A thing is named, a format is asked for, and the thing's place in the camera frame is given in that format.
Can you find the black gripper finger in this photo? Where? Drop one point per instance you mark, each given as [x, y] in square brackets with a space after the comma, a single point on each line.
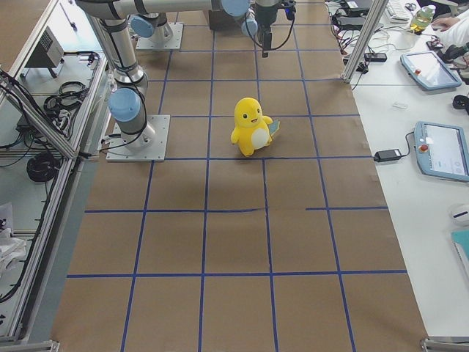
[265, 40]

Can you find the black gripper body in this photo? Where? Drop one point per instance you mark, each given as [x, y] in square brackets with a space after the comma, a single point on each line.
[267, 18]

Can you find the yellow plush penguin toy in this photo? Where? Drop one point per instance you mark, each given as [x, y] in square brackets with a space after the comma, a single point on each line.
[252, 129]

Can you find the yellow drink bottle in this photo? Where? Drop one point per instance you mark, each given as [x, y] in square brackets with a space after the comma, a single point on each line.
[422, 18]

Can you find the far teach pendant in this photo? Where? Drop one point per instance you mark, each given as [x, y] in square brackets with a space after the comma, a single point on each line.
[429, 71]

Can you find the teach pendant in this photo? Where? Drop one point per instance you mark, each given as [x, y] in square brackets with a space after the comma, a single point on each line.
[441, 151]
[429, 71]

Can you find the black power brick on desk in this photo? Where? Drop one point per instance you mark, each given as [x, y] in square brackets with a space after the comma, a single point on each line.
[387, 155]

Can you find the near teach pendant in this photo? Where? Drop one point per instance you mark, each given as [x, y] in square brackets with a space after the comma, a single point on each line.
[441, 151]

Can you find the grey electronics box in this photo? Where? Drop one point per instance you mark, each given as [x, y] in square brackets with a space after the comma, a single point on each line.
[47, 54]

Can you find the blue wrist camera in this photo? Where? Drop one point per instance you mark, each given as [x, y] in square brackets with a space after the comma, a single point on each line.
[289, 6]

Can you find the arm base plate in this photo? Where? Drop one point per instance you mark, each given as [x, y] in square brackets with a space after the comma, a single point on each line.
[160, 38]
[149, 146]

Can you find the aluminium frame post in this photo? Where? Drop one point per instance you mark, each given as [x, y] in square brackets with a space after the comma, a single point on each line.
[373, 18]

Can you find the aluminium side frame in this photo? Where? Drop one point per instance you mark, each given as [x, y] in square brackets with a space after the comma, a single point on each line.
[43, 122]

